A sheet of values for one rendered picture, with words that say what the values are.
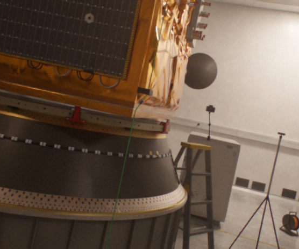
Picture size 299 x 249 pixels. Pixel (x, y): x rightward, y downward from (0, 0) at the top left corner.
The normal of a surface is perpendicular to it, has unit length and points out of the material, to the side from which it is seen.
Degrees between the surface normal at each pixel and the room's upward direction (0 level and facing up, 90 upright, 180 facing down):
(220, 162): 90
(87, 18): 90
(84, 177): 62
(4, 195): 43
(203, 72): 90
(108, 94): 92
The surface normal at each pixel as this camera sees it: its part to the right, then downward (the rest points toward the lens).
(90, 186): 0.46, -0.35
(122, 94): -0.18, 0.12
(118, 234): 0.60, 0.16
